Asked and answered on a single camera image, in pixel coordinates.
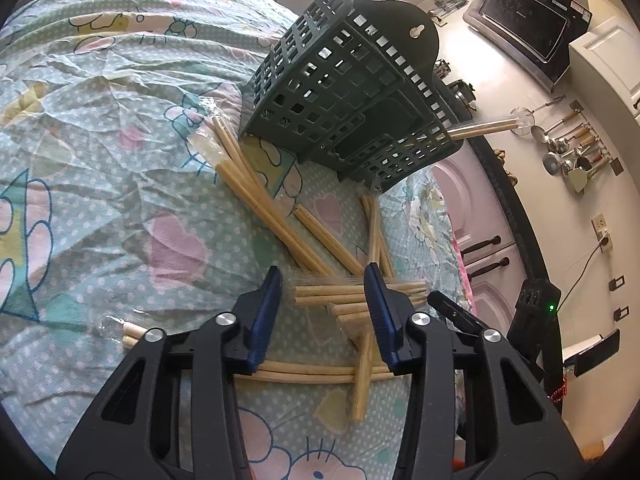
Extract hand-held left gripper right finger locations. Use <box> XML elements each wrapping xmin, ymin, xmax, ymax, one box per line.
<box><xmin>364</xmin><ymin>262</ymin><xmax>586</xmax><ymax>480</ymax></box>

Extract black flat device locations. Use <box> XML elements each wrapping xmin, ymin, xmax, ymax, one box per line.
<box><xmin>572</xmin><ymin>329</ymin><xmax>622</xmax><ymax>378</ymax></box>

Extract hanging metal spoons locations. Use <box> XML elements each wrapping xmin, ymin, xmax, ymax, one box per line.
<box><xmin>427</xmin><ymin>0</ymin><xmax>469</xmax><ymax>24</ymax></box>

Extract row of hanging utensils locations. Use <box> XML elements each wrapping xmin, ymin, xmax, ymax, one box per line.
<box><xmin>530</xmin><ymin>100</ymin><xmax>623</xmax><ymax>196</ymax></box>

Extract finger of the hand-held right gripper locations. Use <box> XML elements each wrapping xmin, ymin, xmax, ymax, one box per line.
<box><xmin>427</xmin><ymin>290</ymin><xmax>483</xmax><ymax>335</ymax></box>

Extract pile of wooden chopsticks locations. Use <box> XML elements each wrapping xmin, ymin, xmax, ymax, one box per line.
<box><xmin>100</xmin><ymin>110</ymin><xmax>431</xmax><ymax>423</ymax></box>

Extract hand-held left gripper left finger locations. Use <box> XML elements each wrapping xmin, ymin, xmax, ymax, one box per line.
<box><xmin>55</xmin><ymin>265</ymin><xmax>286</xmax><ymax>480</ymax></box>

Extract printed blanket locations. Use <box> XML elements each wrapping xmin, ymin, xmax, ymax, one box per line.
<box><xmin>0</xmin><ymin>0</ymin><xmax>473</xmax><ymax>480</ymax></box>

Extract wooden chopstick pair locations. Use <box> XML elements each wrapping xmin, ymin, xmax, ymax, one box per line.
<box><xmin>446</xmin><ymin>116</ymin><xmax>532</xmax><ymax>139</ymax></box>

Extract green plastic basket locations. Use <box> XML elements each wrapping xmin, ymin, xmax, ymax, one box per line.
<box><xmin>237</xmin><ymin>0</ymin><xmax>463</xmax><ymax>196</ymax></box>

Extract black range hood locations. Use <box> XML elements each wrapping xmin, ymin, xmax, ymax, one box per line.
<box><xmin>462</xmin><ymin>0</ymin><xmax>591</xmax><ymax>93</ymax></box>

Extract black power cable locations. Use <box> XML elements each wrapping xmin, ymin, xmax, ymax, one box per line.
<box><xmin>555</xmin><ymin>237</ymin><xmax>610</xmax><ymax>316</ymax></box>

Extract white upper cabinet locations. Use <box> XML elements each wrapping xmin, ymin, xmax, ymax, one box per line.
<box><xmin>567</xmin><ymin>12</ymin><xmax>640</xmax><ymax>121</ymax></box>

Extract wire skimmer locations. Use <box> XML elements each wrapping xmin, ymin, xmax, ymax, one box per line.
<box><xmin>509</xmin><ymin>96</ymin><xmax>566</xmax><ymax>136</ymax></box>

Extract white wall socket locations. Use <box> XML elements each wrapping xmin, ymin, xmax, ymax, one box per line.
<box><xmin>591</xmin><ymin>212</ymin><xmax>613</xmax><ymax>253</ymax></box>

